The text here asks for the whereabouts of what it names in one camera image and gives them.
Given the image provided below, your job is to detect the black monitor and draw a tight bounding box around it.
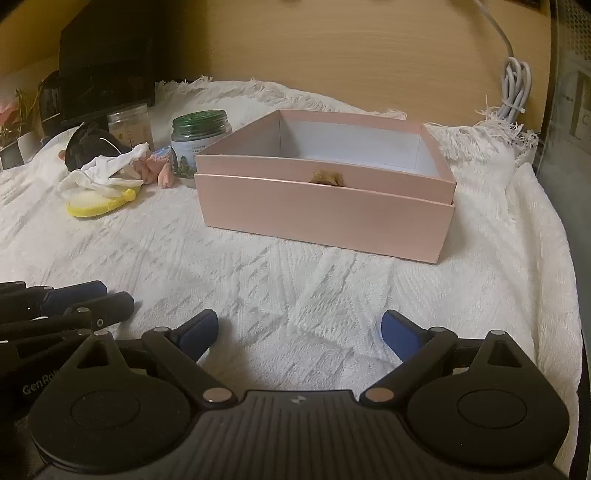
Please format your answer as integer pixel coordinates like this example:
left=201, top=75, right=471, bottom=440
left=58, top=0, right=158, bottom=126

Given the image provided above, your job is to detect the potted green plant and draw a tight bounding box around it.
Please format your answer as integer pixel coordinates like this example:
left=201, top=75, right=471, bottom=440
left=15, top=88, right=43, bottom=162

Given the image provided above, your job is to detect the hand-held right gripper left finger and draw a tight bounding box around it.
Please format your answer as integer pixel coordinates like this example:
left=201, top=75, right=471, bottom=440
left=69, top=310, right=234, bottom=408

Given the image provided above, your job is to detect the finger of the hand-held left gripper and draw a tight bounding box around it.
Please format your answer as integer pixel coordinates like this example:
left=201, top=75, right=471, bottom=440
left=0, top=279, right=109, bottom=315
left=0, top=292, right=136, bottom=344

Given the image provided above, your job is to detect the pink cardboard box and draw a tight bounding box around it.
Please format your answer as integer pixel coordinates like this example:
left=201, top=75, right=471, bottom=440
left=194, top=109, right=458, bottom=265

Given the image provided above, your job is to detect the pink cloth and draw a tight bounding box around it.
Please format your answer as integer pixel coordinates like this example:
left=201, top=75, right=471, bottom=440
left=134, top=154, right=177, bottom=189

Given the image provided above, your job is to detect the clear jar with tan contents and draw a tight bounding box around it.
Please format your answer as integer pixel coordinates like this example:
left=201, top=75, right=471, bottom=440
left=107, top=104, right=153, bottom=151

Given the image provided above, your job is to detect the green lid glass jar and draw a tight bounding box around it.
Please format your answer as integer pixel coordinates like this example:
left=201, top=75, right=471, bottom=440
left=171, top=111, right=232, bottom=186

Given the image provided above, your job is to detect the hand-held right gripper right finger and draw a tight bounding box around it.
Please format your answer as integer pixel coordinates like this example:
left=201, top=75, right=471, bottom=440
left=360, top=310, right=525, bottom=407

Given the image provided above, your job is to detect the pink flower in pot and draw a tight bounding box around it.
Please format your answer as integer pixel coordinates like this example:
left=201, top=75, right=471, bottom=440
left=0, top=102, right=24, bottom=169

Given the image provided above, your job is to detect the white cloth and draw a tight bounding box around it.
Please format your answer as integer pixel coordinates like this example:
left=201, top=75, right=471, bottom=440
left=58, top=142, right=151, bottom=193

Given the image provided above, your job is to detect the white woven blanket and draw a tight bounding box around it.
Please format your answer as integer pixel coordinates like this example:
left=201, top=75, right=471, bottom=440
left=0, top=76, right=583, bottom=480

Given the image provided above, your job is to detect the white cable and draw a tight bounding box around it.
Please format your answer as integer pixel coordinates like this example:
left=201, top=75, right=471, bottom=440
left=473, top=0, right=534, bottom=126

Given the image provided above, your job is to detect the black plush toy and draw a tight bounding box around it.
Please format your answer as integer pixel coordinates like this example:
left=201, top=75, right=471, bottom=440
left=62, top=122, right=127, bottom=171

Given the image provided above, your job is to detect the dark container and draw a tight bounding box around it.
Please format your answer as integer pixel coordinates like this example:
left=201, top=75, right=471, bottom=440
left=39, top=71, right=63, bottom=134

